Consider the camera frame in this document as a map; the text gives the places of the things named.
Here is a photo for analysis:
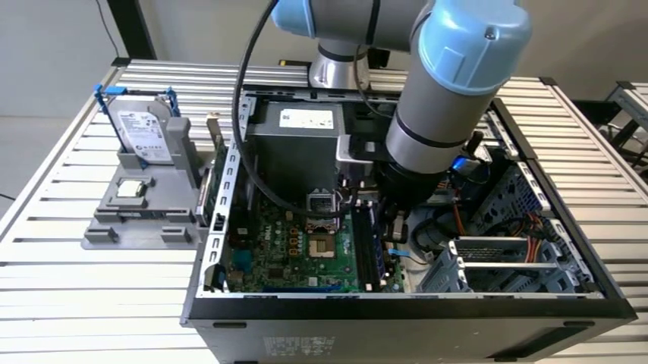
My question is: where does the orange yellow wire bundle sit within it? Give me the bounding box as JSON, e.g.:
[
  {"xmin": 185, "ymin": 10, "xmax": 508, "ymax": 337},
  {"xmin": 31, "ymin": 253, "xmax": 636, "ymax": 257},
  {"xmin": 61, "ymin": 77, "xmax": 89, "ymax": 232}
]
[{"xmin": 522, "ymin": 212, "xmax": 548, "ymax": 265}]

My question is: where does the grey parts rack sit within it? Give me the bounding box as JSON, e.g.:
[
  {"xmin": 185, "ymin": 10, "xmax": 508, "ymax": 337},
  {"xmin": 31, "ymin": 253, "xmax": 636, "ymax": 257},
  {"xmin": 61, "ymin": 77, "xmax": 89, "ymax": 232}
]
[{"xmin": 81, "ymin": 116, "xmax": 209, "ymax": 251}]

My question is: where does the metal socket cover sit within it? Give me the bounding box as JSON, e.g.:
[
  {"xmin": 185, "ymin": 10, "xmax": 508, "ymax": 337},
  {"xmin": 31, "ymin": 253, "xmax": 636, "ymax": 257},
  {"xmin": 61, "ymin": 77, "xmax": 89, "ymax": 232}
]
[{"xmin": 308, "ymin": 188, "xmax": 340, "ymax": 228}]

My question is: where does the green motherboard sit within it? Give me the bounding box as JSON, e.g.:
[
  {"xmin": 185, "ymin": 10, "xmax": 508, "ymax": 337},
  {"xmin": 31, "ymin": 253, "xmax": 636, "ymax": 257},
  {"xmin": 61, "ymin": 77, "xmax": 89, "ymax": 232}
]
[{"xmin": 225, "ymin": 189, "xmax": 407, "ymax": 293}]

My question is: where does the green graphics card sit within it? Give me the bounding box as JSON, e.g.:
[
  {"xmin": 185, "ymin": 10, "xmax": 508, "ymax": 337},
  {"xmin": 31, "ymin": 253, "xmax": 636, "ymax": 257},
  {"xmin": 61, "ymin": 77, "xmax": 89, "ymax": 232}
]
[{"xmin": 194, "ymin": 109, "xmax": 229, "ymax": 228}]

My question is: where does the CPU socket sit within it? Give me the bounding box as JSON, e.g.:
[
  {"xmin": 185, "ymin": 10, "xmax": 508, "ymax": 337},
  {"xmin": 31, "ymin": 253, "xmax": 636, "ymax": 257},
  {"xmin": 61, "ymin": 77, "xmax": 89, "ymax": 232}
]
[{"xmin": 308, "ymin": 231, "xmax": 340, "ymax": 261}]

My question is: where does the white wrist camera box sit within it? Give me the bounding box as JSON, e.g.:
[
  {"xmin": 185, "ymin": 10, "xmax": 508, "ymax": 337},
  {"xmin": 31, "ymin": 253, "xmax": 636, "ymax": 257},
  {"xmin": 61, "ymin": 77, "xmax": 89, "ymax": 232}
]
[{"xmin": 449, "ymin": 153, "xmax": 492, "ymax": 181}]

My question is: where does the hard disk in blue carrier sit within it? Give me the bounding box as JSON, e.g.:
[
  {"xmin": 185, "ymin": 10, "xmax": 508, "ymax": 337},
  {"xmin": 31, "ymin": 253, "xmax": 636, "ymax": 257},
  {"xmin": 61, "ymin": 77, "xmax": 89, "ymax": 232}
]
[{"xmin": 94, "ymin": 85, "xmax": 182, "ymax": 168}]

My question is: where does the black camera cable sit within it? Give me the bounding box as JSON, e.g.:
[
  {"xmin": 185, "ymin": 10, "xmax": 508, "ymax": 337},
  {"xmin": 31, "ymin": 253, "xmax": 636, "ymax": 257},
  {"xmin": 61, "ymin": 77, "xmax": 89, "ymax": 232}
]
[{"xmin": 232, "ymin": 0, "xmax": 351, "ymax": 220}]

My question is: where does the grey metal disk bay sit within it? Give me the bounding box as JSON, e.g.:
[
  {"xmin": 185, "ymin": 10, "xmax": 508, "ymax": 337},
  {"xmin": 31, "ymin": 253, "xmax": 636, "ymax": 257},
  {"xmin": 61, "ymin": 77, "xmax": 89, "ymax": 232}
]
[{"xmin": 420, "ymin": 234, "xmax": 596, "ymax": 295}]

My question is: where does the silver CPU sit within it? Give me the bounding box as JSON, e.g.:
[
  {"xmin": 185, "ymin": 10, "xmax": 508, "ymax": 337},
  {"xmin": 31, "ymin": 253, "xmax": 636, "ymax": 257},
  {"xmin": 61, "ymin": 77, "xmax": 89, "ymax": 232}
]
[{"xmin": 115, "ymin": 180, "xmax": 146, "ymax": 198}]

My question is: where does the black RAM slot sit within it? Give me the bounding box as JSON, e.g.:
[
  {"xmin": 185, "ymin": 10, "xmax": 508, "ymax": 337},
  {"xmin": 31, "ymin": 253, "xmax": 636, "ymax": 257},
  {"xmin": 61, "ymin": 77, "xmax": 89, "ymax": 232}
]
[{"xmin": 353, "ymin": 199, "xmax": 375, "ymax": 293}]

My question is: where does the black upright post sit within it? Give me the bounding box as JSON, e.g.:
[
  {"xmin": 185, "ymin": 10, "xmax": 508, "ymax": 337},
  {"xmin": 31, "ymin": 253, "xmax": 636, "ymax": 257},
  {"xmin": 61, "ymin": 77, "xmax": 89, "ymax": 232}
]
[{"xmin": 103, "ymin": 0, "xmax": 158, "ymax": 61}]

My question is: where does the black open PC case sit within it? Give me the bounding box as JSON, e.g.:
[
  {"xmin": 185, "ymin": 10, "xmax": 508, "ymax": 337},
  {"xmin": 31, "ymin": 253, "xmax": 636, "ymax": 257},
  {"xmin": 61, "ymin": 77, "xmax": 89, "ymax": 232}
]
[{"xmin": 179, "ymin": 85, "xmax": 639, "ymax": 361}]

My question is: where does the single orange wire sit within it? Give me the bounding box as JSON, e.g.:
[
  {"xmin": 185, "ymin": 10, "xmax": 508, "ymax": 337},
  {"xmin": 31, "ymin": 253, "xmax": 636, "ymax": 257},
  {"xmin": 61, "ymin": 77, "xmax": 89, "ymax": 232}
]
[{"xmin": 452, "ymin": 196, "xmax": 467, "ymax": 237}]

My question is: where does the black looped cable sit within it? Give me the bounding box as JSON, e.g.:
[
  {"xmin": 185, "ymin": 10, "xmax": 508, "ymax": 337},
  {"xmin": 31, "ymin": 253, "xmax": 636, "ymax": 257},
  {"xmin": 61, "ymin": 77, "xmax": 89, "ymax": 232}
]
[{"xmin": 412, "ymin": 212, "xmax": 457, "ymax": 252}]

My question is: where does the grey power supply unit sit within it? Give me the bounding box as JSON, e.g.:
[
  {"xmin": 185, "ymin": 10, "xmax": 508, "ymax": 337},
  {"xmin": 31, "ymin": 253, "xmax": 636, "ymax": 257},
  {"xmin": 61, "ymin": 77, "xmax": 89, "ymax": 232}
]
[{"xmin": 248, "ymin": 100, "xmax": 351, "ymax": 194}]

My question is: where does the metal slat side table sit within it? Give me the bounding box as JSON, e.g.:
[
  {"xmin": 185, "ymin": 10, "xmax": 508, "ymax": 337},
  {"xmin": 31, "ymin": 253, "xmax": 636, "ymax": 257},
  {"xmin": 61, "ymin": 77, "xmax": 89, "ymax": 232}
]
[{"xmin": 604, "ymin": 80, "xmax": 648, "ymax": 128}]

